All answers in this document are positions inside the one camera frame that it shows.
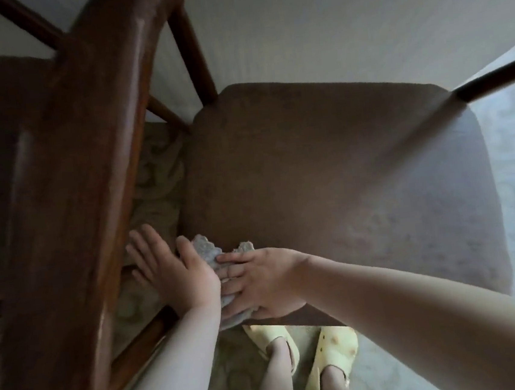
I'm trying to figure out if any person's left hand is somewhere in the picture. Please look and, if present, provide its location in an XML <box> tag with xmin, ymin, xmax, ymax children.
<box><xmin>124</xmin><ymin>218</ymin><xmax>225</xmax><ymax>322</ymax></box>

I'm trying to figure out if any person's right hand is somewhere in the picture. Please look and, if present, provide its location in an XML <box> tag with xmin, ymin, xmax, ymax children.
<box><xmin>213</xmin><ymin>243</ymin><xmax>319</xmax><ymax>325</ymax></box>

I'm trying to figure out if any grey-blue cleaning cloth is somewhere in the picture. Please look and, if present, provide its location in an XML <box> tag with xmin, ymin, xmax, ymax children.
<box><xmin>189</xmin><ymin>229</ymin><xmax>265</xmax><ymax>334</ymax></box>

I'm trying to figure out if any person's left forearm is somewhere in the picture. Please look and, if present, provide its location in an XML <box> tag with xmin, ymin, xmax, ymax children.
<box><xmin>98</xmin><ymin>298</ymin><xmax>232</xmax><ymax>390</ymax></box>

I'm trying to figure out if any person's right forearm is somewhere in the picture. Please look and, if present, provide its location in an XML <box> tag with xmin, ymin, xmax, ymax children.
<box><xmin>298</xmin><ymin>230</ymin><xmax>515</xmax><ymax>390</ymax></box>

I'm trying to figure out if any pale yellow clog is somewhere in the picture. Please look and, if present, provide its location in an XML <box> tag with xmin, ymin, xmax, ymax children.
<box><xmin>242</xmin><ymin>320</ymin><xmax>302</xmax><ymax>379</ymax></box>
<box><xmin>298</xmin><ymin>323</ymin><xmax>364</xmax><ymax>390</ymax></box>

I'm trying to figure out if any person's left leg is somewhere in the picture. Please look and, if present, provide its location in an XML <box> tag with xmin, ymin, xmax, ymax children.
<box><xmin>241</xmin><ymin>335</ymin><xmax>304</xmax><ymax>390</ymax></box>

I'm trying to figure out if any person's leg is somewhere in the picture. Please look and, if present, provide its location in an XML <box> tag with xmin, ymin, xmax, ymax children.
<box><xmin>319</xmin><ymin>362</ymin><xmax>368</xmax><ymax>390</ymax></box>
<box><xmin>241</xmin><ymin>335</ymin><xmax>304</xmax><ymax>390</ymax></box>

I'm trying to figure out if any wooden chair with brown seat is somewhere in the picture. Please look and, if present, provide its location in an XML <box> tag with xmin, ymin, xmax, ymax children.
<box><xmin>0</xmin><ymin>0</ymin><xmax>515</xmax><ymax>390</ymax></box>

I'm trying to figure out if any person's right leg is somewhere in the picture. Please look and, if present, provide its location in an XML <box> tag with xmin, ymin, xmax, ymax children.
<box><xmin>319</xmin><ymin>362</ymin><xmax>368</xmax><ymax>390</ymax></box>

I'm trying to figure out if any dark wooden furniture leg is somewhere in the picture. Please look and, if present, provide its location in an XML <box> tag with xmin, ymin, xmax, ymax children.
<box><xmin>451</xmin><ymin>54</ymin><xmax>515</xmax><ymax>105</ymax></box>

